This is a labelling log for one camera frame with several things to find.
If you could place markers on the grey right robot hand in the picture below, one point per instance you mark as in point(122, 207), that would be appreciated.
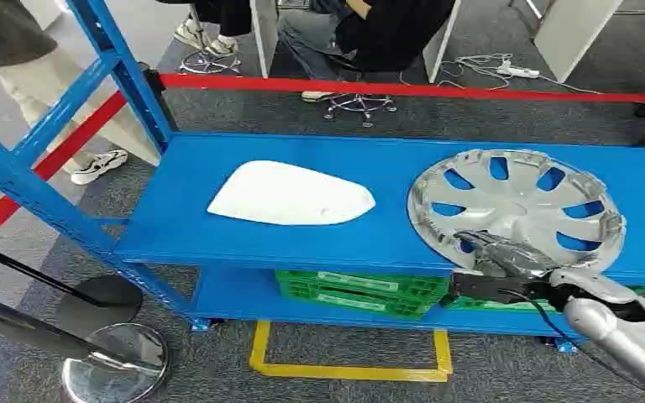
point(509, 256)

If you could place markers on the silver wheel hubcap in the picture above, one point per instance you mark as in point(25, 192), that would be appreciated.
point(517, 214)

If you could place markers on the green plastic crate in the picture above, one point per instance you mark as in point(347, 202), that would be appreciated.
point(356, 280)
point(484, 305)
point(356, 305)

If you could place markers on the white power strip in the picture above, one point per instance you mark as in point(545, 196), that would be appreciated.
point(517, 70)

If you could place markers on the red barrier tape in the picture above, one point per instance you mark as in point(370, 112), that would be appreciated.
point(411, 89)
point(50, 164)

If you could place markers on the yellow floor tape rectangle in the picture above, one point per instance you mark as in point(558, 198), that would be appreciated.
point(350, 371)

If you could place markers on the blue metal shelf rack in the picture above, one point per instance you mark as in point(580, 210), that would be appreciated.
point(300, 244)

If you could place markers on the chrome chair base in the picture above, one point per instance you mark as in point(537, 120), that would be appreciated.
point(209, 63)
point(358, 104)

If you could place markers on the white desk panel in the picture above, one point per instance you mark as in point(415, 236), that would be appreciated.
point(573, 33)
point(439, 50)
point(265, 33)

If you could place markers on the white plastic cover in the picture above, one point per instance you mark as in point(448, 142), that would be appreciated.
point(289, 194)

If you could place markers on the seated person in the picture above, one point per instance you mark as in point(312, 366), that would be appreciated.
point(378, 33)
point(217, 22)

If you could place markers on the chrome stanchion with round base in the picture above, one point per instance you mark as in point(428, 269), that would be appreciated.
point(116, 367)

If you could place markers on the black stanchion with round base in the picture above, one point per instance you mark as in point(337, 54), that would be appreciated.
point(100, 297)

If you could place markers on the standing person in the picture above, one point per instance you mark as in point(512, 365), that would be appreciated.
point(50, 89)

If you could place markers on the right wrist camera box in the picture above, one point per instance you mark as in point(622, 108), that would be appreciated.
point(495, 289)

